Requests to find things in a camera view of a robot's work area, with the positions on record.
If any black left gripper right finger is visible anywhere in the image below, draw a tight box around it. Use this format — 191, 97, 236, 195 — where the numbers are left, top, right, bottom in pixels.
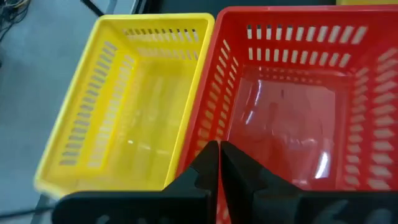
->
220, 141, 398, 224

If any tangle of floor cables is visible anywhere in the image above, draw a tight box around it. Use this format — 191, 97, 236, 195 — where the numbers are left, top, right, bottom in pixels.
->
0, 0, 30, 41

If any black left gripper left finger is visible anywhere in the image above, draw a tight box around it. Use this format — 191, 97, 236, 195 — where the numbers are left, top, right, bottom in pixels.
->
51, 139, 218, 224

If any red plastic basket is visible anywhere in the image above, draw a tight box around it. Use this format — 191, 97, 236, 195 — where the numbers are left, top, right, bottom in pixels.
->
175, 4, 398, 224

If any yellow plastic basket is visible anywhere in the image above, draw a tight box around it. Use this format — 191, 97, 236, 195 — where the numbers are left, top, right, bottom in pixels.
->
33, 12, 216, 200
336, 0, 398, 5

